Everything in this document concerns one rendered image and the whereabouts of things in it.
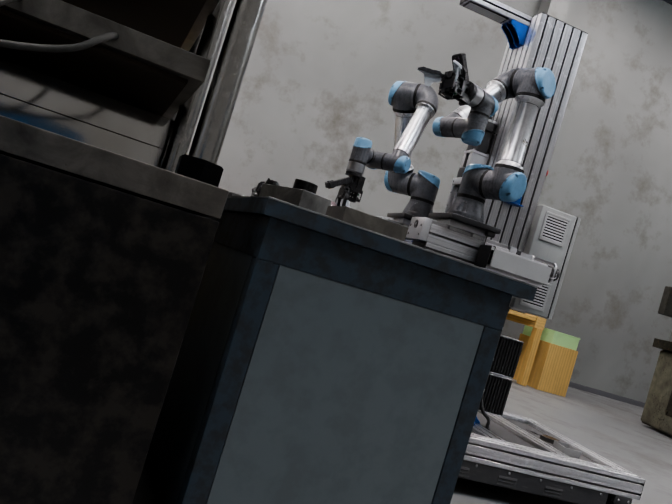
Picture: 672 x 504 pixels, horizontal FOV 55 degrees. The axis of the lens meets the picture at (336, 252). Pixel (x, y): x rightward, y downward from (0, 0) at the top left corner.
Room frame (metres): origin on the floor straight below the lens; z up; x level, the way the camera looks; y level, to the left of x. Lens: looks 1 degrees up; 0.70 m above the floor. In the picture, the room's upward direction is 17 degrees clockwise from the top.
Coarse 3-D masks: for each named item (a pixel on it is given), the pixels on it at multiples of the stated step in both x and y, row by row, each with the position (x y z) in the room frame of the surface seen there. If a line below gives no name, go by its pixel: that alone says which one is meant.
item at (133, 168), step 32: (0, 128) 1.15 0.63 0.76; (32, 128) 1.17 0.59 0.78; (32, 160) 1.17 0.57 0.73; (64, 160) 1.19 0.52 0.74; (96, 160) 1.21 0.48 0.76; (128, 160) 1.23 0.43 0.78; (128, 192) 1.40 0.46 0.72; (160, 192) 1.25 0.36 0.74; (192, 192) 1.27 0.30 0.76; (224, 192) 1.29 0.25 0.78
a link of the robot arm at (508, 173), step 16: (512, 80) 2.55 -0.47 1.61; (528, 80) 2.49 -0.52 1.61; (544, 80) 2.46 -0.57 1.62; (528, 96) 2.48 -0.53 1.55; (544, 96) 2.48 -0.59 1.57; (528, 112) 2.49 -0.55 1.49; (512, 128) 2.51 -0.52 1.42; (528, 128) 2.50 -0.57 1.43; (512, 144) 2.50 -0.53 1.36; (512, 160) 2.49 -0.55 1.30; (496, 176) 2.50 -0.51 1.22; (512, 176) 2.46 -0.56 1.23; (496, 192) 2.50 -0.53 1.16; (512, 192) 2.47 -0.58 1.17
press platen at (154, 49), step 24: (24, 0) 1.23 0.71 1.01; (48, 0) 1.24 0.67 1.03; (48, 24) 1.26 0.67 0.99; (72, 24) 1.26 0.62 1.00; (96, 24) 1.27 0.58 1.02; (120, 24) 1.29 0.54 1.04; (120, 48) 1.29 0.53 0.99; (144, 48) 1.31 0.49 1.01; (168, 48) 1.32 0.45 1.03; (192, 72) 1.34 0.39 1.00
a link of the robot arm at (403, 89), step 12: (396, 84) 2.96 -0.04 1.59; (408, 84) 2.93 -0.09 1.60; (420, 84) 2.92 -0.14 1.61; (396, 96) 2.95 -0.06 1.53; (408, 96) 2.92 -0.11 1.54; (396, 108) 2.98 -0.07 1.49; (408, 108) 2.96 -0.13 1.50; (396, 120) 3.02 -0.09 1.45; (408, 120) 3.00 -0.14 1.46; (396, 132) 3.04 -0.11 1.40; (384, 180) 3.16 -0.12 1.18; (396, 180) 3.12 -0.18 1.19; (396, 192) 3.17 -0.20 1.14
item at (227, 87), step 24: (240, 0) 1.32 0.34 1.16; (264, 0) 1.33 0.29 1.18; (240, 24) 1.31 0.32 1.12; (192, 48) 2.40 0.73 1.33; (240, 48) 1.31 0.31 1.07; (216, 72) 1.32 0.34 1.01; (240, 72) 1.32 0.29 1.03; (216, 96) 1.31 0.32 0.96; (216, 120) 1.31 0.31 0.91; (192, 144) 1.32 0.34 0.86; (216, 144) 1.32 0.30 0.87; (192, 168) 1.30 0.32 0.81; (216, 168) 1.32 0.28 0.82
